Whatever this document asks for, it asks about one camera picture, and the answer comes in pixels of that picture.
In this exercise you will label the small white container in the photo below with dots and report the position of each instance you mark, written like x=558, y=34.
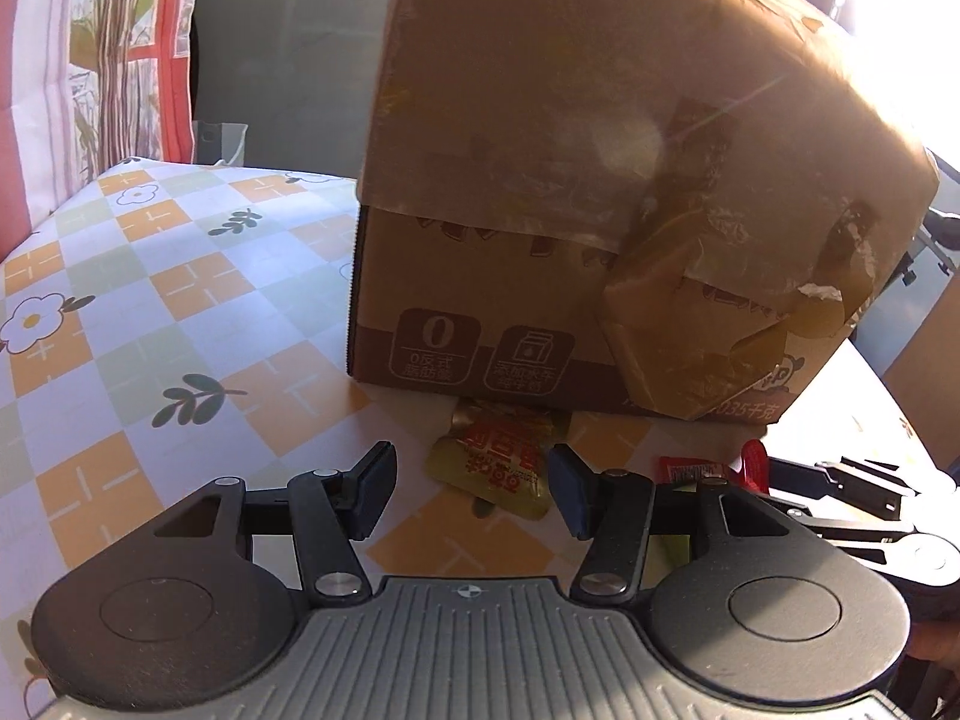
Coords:
x=221, y=142

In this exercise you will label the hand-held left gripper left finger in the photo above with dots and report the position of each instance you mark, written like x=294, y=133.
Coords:
x=373, y=491

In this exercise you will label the checkered floral tablecloth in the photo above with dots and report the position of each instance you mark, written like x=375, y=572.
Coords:
x=187, y=277

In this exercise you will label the golden yellow snack packet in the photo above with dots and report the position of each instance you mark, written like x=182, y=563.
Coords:
x=495, y=457

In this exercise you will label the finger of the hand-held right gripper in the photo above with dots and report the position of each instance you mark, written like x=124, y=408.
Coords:
x=855, y=540
x=862, y=484

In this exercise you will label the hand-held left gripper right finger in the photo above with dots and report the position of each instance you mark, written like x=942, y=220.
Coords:
x=574, y=491

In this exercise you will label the printed pink curtain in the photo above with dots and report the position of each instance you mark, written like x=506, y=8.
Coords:
x=45, y=52

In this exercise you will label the brown cardboard box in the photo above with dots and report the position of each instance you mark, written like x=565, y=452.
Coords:
x=420, y=285

